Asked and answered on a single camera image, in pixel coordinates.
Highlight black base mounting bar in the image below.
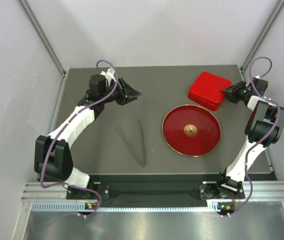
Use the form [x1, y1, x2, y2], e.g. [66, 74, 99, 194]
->
[66, 174, 245, 203]

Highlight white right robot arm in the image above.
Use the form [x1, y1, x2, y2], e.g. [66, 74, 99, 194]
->
[215, 76, 284, 198]

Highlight round dark red plate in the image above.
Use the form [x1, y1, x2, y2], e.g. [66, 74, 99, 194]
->
[162, 104, 221, 158]

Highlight metal serving tongs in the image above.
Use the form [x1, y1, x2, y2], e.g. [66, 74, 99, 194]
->
[115, 118, 147, 168]

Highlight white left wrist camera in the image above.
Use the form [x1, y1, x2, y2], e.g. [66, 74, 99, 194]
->
[100, 67, 116, 87]

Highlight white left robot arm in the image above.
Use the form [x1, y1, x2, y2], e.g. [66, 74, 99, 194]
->
[34, 72, 141, 198]

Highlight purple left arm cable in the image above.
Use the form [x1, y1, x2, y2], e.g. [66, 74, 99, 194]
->
[39, 59, 120, 218]

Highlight red rectangular lid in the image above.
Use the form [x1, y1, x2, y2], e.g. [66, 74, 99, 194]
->
[187, 71, 232, 111]

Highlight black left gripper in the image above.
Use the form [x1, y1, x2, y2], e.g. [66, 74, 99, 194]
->
[101, 77, 141, 106]

